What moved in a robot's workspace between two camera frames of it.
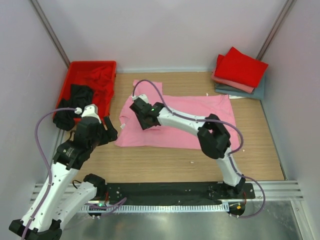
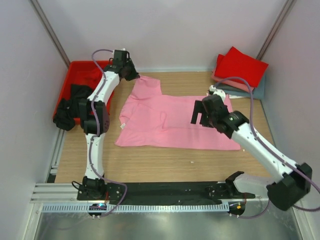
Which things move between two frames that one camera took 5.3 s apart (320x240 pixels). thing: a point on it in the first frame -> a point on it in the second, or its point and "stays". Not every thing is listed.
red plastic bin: (99, 76) stays
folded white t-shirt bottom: (231, 97) stays
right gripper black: (144, 125) -> (199, 108)
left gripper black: (110, 133) -> (135, 75)
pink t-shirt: (131, 133) stays
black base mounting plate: (174, 193) stays
